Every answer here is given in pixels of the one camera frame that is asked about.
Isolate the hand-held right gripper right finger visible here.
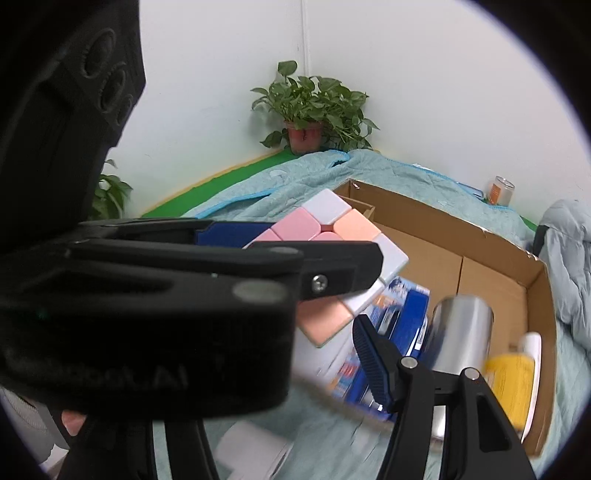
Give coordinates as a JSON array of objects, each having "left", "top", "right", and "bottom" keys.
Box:
[{"left": 352, "top": 315, "right": 539, "bottom": 480}]

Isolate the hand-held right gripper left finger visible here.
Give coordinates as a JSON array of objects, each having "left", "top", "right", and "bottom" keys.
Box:
[{"left": 58, "top": 415, "right": 220, "bottom": 480}]

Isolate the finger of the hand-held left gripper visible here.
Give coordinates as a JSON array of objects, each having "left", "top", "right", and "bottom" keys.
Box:
[
  {"left": 69, "top": 240, "right": 385, "bottom": 303},
  {"left": 76, "top": 218, "right": 275, "bottom": 250}
]

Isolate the colourful board game box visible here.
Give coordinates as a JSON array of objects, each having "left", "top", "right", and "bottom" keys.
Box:
[{"left": 295, "top": 318, "right": 402, "bottom": 423}]

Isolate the pastel puzzle cube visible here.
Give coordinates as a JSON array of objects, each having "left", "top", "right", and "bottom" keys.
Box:
[{"left": 245, "top": 188, "right": 411, "bottom": 349}]

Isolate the blue box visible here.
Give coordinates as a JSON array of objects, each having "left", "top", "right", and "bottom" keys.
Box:
[{"left": 369, "top": 277, "right": 432, "bottom": 365}]

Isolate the silver metal can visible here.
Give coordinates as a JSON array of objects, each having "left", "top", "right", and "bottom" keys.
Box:
[{"left": 422, "top": 295, "right": 496, "bottom": 377}]

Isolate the large cardboard box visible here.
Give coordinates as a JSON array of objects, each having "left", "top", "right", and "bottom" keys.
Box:
[{"left": 295, "top": 179, "right": 558, "bottom": 459}]

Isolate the yellow label jar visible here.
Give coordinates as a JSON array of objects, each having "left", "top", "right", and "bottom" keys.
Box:
[{"left": 482, "top": 353, "right": 536, "bottom": 435}]

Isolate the white tube bottle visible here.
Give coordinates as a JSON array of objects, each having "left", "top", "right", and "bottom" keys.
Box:
[{"left": 515, "top": 332, "right": 543, "bottom": 439}]

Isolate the person's left hand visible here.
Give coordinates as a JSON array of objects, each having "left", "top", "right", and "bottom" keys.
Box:
[{"left": 61, "top": 410, "right": 88, "bottom": 435}]

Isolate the green mat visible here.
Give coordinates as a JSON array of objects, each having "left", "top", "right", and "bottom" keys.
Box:
[{"left": 141, "top": 148, "right": 296, "bottom": 219}]

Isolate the white flat plastic device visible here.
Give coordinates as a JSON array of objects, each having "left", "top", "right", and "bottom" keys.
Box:
[{"left": 216, "top": 419, "right": 296, "bottom": 480}]

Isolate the large leafy green plant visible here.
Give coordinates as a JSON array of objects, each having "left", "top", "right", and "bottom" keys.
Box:
[{"left": 90, "top": 159, "right": 134, "bottom": 220}]

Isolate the light blue bed blanket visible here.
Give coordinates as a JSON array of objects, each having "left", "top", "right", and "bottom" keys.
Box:
[{"left": 152, "top": 148, "right": 591, "bottom": 480}]

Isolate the small potted green plant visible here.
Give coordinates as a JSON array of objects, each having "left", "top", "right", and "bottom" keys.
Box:
[{"left": 252, "top": 61, "right": 380, "bottom": 155}]

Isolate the white round appliance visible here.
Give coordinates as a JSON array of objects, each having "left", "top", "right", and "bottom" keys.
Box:
[{"left": 0, "top": 385, "right": 70, "bottom": 469}]

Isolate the orange drink can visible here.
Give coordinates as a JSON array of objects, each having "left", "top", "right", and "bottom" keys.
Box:
[{"left": 485, "top": 175, "right": 515, "bottom": 207}]

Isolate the light blue quilt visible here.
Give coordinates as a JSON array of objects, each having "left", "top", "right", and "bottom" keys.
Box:
[{"left": 531, "top": 199, "right": 591, "bottom": 352}]

